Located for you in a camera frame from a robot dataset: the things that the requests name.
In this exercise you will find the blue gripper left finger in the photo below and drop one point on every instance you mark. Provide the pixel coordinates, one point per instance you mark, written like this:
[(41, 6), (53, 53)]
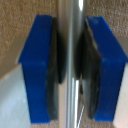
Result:
[(36, 70)]

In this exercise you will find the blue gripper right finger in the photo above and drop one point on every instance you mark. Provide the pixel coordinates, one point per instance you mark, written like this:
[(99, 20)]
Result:
[(108, 70)]

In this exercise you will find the brown drawer front panel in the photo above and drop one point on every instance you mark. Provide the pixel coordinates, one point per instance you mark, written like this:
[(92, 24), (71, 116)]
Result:
[(20, 16)]

